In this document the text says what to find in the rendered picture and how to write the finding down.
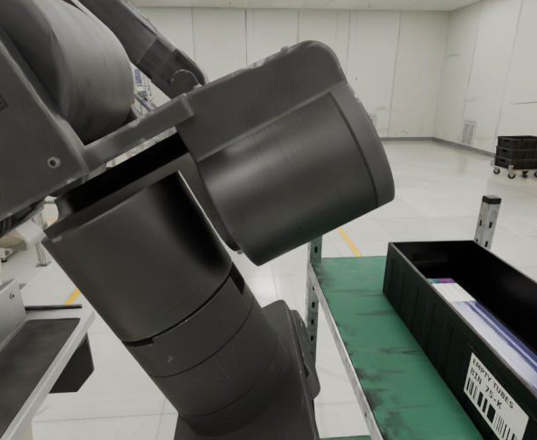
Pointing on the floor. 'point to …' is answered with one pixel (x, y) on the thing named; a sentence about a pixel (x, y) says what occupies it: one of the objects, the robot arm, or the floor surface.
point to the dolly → (521, 154)
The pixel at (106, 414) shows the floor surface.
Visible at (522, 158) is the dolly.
